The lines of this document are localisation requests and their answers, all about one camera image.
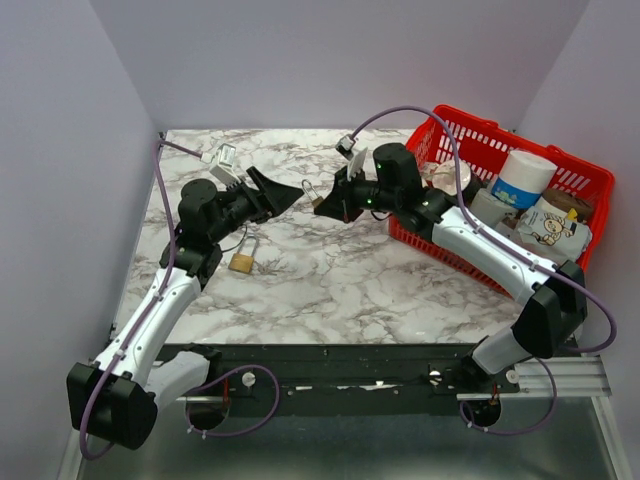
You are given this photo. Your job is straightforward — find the white printed bag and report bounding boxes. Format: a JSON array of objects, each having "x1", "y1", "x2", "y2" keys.
[{"x1": 514, "y1": 206, "x2": 592, "y2": 265}]

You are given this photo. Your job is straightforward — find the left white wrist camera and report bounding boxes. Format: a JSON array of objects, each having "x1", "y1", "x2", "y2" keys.
[{"x1": 200, "y1": 143, "x2": 241, "y2": 187}]

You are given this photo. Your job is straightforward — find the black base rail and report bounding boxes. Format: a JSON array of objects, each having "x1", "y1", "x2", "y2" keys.
[{"x1": 144, "y1": 342, "x2": 586, "y2": 419}]

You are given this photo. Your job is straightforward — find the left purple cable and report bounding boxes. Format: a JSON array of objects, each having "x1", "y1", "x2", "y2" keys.
[{"x1": 78, "y1": 139, "x2": 206, "y2": 461}]

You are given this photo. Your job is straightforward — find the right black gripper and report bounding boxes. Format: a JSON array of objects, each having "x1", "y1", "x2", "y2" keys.
[{"x1": 315, "y1": 164, "x2": 399, "y2": 224}]

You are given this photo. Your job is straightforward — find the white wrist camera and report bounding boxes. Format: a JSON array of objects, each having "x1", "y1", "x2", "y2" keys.
[
  {"x1": 335, "y1": 135, "x2": 367, "y2": 181},
  {"x1": 200, "y1": 143, "x2": 241, "y2": 187}
]

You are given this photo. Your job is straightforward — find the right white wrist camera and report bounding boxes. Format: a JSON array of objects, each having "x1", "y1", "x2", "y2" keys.
[{"x1": 335, "y1": 135, "x2": 367, "y2": 181}]

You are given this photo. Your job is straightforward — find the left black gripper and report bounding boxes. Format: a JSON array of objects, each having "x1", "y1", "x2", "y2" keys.
[{"x1": 209, "y1": 167, "x2": 305, "y2": 244}]

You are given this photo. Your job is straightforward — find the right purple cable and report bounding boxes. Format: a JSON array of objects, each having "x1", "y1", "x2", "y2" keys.
[{"x1": 349, "y1": 105, "x2": 619, "y2": 354}]

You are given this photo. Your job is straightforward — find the small brass padlock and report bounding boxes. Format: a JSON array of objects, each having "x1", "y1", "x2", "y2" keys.
[{"x1": 301, "y1": 179, "x2": 324, "y2": 209}]

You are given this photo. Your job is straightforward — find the purple cable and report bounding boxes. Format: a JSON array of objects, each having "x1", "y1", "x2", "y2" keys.
[
  {"x1": 349, "y1": 105, "x2": 619, "y2": 354},
  {"x1": 78, "y1": 139, "x2": 206, "y2": 461}
]

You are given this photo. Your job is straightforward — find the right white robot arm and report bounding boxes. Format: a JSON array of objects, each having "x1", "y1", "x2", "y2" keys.
[{"x1": 314, "y1": 143, "x2": 587, "y2": 392}]

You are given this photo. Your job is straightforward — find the grey paper cup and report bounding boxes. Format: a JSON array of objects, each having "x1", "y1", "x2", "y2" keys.
[{"x1": 470, "y1": 188, "x2": 518, "y2": 228}]

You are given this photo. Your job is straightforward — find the large brass padlock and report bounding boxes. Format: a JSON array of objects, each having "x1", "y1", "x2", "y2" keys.
[{"x1": 228, "y1": 234, "x2": 259, "y2": 274}]

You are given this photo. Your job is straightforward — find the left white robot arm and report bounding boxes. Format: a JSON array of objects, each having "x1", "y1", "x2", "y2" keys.
[{"x1": 66, "y1": 167, "x2": 303, "y2": 459}]

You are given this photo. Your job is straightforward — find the brown round container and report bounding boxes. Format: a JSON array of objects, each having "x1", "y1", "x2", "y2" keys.
[{"x1": 542, "y1": 188, "x2": 595, "y2": 222}]

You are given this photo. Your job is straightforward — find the white round lid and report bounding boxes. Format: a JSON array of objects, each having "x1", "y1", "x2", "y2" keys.
[{"x1": 421, "y1": 160, "x2": 472, "y2": 196}]

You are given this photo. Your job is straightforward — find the white toilet paper roll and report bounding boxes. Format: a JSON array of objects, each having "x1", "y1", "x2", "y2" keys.
[{"x1": 491, "y1": 149, "x2": 558, "y2": 210}]

